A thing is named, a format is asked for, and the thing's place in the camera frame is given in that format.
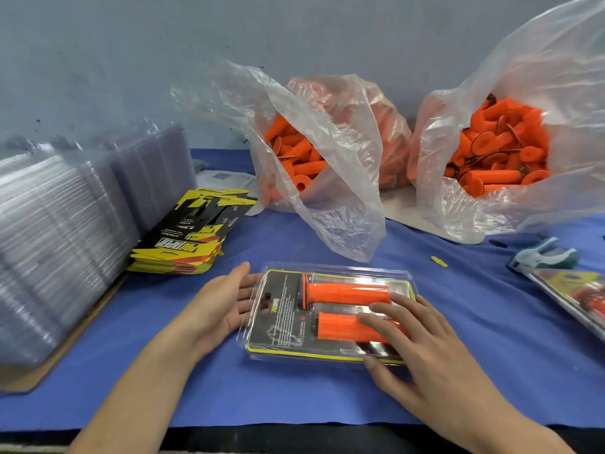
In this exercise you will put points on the yellow black backing card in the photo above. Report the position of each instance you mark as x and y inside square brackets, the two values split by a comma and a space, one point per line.
[279, 326]

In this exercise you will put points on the stack of clear blister shells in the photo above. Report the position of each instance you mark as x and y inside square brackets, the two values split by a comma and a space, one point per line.
[66, 241]

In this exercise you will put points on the white printed paper sheet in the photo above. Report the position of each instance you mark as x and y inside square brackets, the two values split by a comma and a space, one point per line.
[225, 179]

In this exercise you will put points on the sealed yellow card package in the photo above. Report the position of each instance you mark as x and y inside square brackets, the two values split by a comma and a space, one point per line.
[572, 298]

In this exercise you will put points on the small yellow scrap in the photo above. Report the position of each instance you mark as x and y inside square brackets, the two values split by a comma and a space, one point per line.
[439, 261]

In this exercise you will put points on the large clear plastic bag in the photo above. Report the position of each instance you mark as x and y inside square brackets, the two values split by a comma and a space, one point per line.
[558, 52]

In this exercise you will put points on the stack of yellow black cards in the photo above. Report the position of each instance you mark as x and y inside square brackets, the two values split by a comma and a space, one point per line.
[189, 236]

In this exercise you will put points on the person's left forearm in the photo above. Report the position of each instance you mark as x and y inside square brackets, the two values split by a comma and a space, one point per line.
[132, 406]

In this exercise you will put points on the teal hand stapler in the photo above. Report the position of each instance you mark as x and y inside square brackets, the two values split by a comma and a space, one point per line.
[544, 255]

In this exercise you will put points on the person's right hand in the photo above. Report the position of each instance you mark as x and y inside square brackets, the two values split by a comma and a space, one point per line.
[440, 369]

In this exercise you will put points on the person's left hand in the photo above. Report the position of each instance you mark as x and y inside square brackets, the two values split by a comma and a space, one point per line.
[217, 312]

